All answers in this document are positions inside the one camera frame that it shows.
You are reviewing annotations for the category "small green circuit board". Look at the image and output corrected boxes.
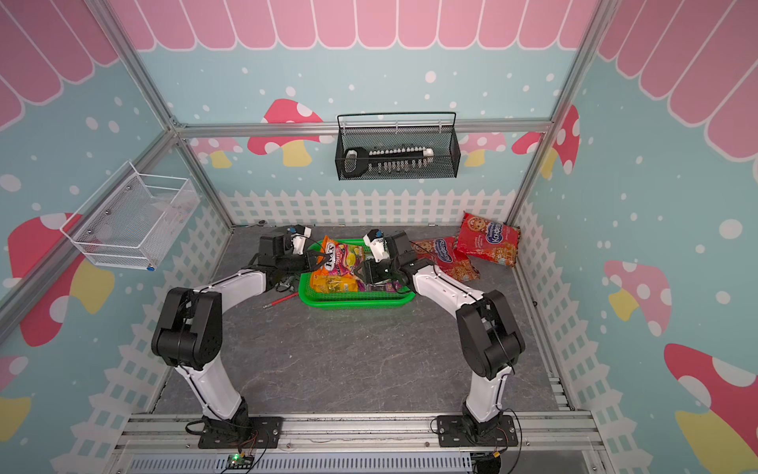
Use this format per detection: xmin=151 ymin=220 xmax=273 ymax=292
xmin=223 ymin=453 xmax=256 ymax=472

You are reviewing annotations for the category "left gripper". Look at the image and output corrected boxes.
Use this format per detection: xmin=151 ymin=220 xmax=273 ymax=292
xmin=276 ymin=248 xmax=330 ymax=275

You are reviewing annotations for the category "white wire wall basket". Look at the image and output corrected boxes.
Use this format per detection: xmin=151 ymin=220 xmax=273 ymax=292
xmin=59 ymin=162 xmax=201 ymax=272

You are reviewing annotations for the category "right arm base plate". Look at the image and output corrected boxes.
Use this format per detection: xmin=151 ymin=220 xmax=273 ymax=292
xmin=430 ymin=415 xmax=519 ymax=448

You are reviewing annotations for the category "red candy bag far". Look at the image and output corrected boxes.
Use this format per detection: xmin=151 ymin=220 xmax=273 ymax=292
xmin=455 ymin=213 xmax=521 ymax=267

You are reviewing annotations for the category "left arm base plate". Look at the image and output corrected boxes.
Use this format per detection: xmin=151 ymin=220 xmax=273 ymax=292
xmin=186 ymin=416 xmax=284 ymax=450

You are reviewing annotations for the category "black socket bit holder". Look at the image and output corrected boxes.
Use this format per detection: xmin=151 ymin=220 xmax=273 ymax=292
xmin=343 ymin=147 xmax=434 ymax=179

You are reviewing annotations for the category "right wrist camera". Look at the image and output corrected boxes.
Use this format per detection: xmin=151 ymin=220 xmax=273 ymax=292
xmin=363 ymin=229 xmax=389 ymax=262

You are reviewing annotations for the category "black wire wall basket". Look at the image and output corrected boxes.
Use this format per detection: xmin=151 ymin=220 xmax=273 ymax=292
xmin=335 ymin=112 xmax=461 ymax=181

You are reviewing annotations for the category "red candy bag near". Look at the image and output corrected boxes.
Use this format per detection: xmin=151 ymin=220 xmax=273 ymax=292
xmin=414 ymin=237 xmax=481 ymax=282

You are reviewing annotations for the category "yellow Lot 100 candy bag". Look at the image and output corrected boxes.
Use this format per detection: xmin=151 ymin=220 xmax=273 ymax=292
xmin=309 ymin=270 xmax=360 ymax=294

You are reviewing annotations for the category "green plastic basket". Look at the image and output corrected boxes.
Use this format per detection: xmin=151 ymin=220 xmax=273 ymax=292
xmin=298 ymin=239 xmax=415 ymax=310

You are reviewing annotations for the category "red candy bag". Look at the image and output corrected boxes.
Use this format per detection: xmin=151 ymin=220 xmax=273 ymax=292
xmin=414 ymin=237 xmax=481 ymax=282
xmin=455 ymin=213 xmax=521 ymax=267

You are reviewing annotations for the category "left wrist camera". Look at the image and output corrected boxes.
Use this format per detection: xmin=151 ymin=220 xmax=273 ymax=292
xmin=287 ymin=224 xmax=312 ymax=255

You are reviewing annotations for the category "red handled tool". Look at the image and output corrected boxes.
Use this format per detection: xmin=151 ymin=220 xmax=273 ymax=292
xmin=263 ymin=293 xmax=299 ymax=309

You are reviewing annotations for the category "purple Lot 100 candy bag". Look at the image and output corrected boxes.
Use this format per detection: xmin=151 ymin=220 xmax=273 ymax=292
xmin=358 ymin=280 xmax=403 ymax=293

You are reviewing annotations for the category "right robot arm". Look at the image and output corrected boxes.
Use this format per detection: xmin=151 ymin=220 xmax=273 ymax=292
xmin=359 ymin=229 xmax=526 ymax=429

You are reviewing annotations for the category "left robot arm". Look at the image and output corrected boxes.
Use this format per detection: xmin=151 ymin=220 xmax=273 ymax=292
xmin=151 ymin=225 xmax=324 ymax=429

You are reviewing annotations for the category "orange Fox's candy bag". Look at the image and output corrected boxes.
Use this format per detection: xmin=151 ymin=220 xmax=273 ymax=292
xmin=314 ymin=237 xmax=365 ymax=278

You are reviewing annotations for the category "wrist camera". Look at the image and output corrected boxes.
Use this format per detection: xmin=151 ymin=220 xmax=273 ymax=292
xmin=287 ymin=224 xmax=312 ymax=255
xmin=363 ymin=229 xmax=389 ymax=262

